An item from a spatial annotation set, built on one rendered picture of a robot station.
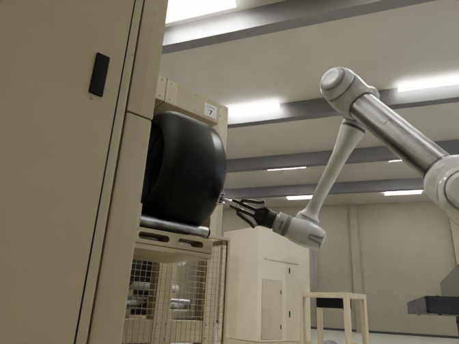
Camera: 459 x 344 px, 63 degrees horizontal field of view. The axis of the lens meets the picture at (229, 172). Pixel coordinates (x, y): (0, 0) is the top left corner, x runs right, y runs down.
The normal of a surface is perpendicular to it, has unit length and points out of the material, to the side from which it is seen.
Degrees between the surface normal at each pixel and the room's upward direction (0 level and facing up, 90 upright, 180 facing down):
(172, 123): 66
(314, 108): 90
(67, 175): 90
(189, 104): 90
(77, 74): 90
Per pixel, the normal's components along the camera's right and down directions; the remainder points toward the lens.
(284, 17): -0.33, -0.34
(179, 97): 0.63, -0.24
